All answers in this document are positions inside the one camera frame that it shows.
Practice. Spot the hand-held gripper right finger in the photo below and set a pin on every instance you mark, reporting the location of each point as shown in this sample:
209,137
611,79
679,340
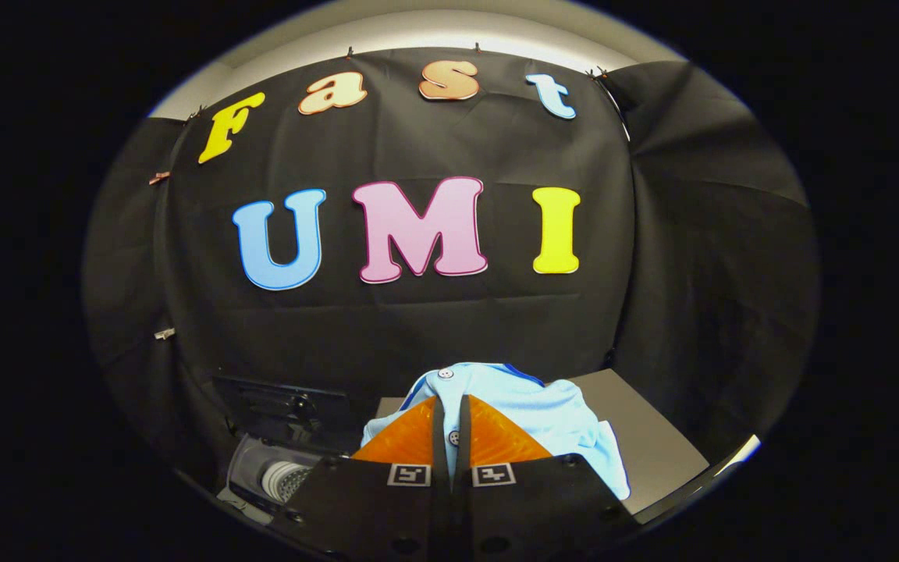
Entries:
520,507

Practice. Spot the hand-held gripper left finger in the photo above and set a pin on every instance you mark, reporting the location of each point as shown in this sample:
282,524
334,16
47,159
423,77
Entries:
387,507

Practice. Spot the light blue shirt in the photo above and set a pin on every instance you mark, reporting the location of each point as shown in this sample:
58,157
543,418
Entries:
543,414

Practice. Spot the grey washing machine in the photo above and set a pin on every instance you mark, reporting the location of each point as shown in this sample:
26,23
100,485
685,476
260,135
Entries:
250,476

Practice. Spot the grey cabinet with beige door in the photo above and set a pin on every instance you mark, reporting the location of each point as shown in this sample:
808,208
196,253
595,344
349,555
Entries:
644,437

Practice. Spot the black backdrop cloth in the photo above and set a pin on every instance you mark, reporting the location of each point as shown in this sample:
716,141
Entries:
449,328

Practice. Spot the white panel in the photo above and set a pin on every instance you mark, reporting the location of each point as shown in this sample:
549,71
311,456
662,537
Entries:
746,451

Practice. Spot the silver clip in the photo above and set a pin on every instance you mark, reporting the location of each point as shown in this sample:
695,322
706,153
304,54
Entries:
165,333

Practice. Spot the copper clip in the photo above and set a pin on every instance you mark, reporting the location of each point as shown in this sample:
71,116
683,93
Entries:
159,178

